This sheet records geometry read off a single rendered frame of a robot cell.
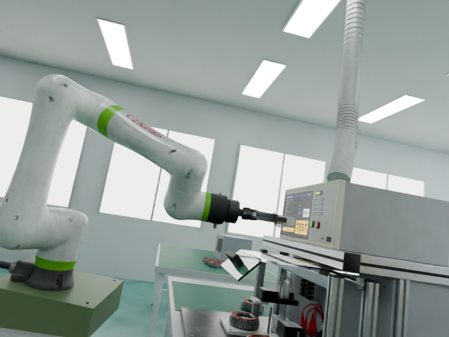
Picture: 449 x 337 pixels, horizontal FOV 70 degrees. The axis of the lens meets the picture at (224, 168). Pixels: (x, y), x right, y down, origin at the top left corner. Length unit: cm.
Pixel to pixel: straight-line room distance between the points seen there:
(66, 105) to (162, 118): 492
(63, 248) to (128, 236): 459
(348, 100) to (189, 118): 372
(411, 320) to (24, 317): 107
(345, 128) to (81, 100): 200
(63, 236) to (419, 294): 104
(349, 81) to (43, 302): 251
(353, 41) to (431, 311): 238
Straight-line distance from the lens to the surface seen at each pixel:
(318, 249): 102
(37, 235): 109
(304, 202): 122
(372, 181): 702
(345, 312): 118
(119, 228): 575
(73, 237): 118
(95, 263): 586
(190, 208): 98
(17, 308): 118
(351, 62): 296
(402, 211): 113
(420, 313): 106
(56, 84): 107
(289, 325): 109
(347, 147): 253
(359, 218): 105
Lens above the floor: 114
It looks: 10 degrees up
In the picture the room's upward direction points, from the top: 9 degrees clockwise
